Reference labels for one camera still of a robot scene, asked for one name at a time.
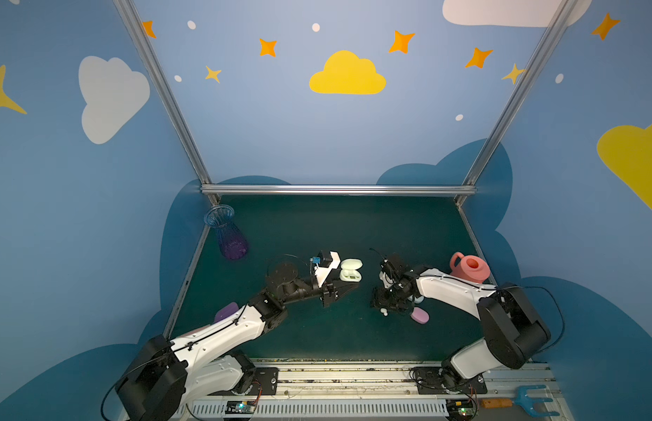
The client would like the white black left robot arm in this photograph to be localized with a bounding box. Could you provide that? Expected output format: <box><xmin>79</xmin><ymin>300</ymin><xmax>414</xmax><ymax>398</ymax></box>
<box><xmin>113</xmin><ymin>252</ymin><xmax>363</xmax><ymax>420</ymax></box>

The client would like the blue toy garden fork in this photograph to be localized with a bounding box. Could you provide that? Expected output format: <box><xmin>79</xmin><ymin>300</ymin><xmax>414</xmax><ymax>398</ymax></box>
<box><xmin>480</xmin><ymin>385</ymin><xmax>560</xmax><ymax>417</ymax></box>

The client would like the pink toy watering can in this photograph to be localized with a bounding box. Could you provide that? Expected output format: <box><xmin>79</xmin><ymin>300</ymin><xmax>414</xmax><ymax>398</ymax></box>
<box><xmin>450</xmin><ymin>252</ymin><xmax>491</xmax><ymax>284</ymax></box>

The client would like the aluminium left frame post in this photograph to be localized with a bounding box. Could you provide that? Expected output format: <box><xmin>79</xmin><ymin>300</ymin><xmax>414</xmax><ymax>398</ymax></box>
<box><xmin>113</xmin><ymin>0</ymin><xmax>211</xmax><ymax>188</ymax></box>

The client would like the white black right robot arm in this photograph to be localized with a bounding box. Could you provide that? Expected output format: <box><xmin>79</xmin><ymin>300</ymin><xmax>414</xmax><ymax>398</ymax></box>
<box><xmin>372</xmin><ymin>254</ymin><xmax>551</xmax><ymax>392</ymax></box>

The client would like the pink earbud charging case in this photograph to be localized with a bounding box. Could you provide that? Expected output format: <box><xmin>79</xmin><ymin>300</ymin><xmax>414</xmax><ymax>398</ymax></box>
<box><xmin>411</xmin><ymin>307</ymin><xmax>430</xmax><ymax>325</ymax></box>

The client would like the aluminium right frame post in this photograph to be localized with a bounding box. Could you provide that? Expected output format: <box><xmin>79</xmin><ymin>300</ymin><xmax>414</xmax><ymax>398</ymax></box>
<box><xmin>455</xmin><ymin>0</ymin><xmax>578</xmax><ymax>209</ymax></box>

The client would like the purple ribbed glass vase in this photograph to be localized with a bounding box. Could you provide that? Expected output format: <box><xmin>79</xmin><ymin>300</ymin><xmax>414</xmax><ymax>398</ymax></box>
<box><xmin>204</xmin><ymin>205</ymin><xmax>249</xmax><ymax>261</ymax></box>

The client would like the aluminium frame post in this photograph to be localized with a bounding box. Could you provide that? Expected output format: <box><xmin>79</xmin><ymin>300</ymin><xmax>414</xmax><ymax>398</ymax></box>
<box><xmin>455</xmin><ymin>0</ymin><xmax>578</xmax><ymax>209</ymax></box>
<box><xmin>113</xmin><ymin>0</ymin><xmax>211</xmax><ymax>188</ymax></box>

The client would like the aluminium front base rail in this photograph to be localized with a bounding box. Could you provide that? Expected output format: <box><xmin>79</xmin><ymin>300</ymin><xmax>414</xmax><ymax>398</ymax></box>
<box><xmin>168</xmin><ymin>358</ymin><xmax>573</xmax><ymax>420</ymax></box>

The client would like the white earbud charging case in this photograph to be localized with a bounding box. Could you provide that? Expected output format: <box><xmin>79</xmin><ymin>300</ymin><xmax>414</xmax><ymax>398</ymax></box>
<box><xmin>339</xmin><ymin>259</ymin><xmax>364</xmax><ymax>282</ymax></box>

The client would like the aluminium back frame rail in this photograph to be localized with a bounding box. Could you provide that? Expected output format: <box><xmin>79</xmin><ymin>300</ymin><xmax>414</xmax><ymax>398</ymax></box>
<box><xmin>201</xmin><ymin>184</ymin><xmax>477</xmax><ymax>196</ymax></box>

